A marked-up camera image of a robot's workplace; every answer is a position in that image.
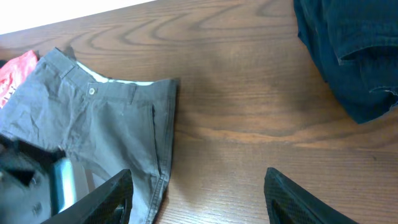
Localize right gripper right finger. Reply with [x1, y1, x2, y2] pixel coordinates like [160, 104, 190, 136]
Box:
[264, 167, 356, 224]

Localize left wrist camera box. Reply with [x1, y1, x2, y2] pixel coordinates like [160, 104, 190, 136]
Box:
[50, 158, 90, 215]

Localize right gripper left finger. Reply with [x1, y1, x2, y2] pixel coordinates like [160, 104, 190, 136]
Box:
[43, 169, 134, 224]

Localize red printed t-shirt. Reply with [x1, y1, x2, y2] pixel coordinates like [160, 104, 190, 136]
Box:
[1, 50, 38, 108]

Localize grey shorts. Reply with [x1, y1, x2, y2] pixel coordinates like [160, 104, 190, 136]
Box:
[1, 49, 178, 223]

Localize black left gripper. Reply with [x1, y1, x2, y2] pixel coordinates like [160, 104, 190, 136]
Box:
[1, 136, 66, 224]

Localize folded navy blue garment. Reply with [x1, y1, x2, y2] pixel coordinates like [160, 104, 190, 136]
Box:
[294, 0, 397, 124]

